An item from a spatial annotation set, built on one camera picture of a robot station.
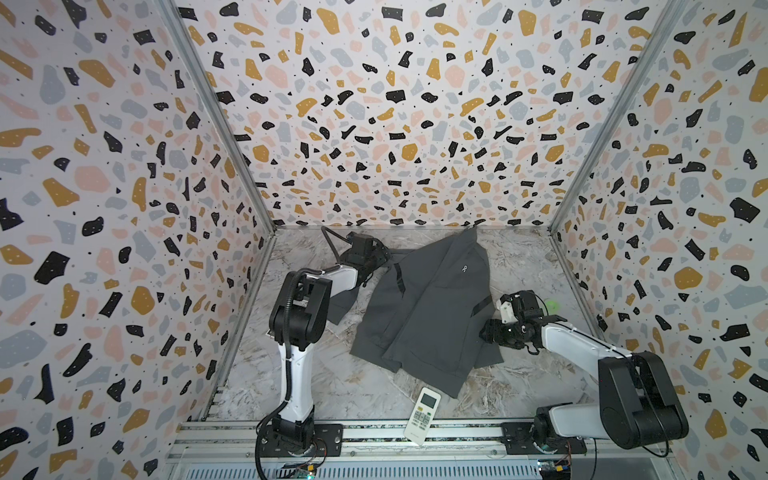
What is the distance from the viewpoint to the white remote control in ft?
2.49

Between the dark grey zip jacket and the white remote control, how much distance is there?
1.2 inches

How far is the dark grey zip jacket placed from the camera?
857 millimetres
